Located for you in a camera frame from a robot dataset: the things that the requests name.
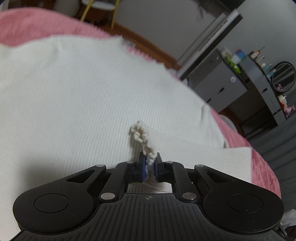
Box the blue and white tissue box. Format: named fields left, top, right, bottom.
left=230, top=49, right=246, bottom=65

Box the pink ribbed bed blanket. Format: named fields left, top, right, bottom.
left=0, top=6, right=282, bottom=198

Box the round black mirror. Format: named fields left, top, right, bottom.
left=271, top=61, right=295, bottom=93

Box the white knit sweater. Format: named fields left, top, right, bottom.
left=0, top=34, right=253, bottom=241

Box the grey dressing table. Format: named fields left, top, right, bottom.
left=239, top=55, right=287, bottom=126

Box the white standing air conditioner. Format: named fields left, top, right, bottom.
left=176, top=9, right=243, bottom=80

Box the round yellow-legged side table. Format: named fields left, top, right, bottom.
left=80, top=0, right=120, bottom=29

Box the grey bedside cabinet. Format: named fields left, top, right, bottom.
left=189, top=50, right=247, bottom=113

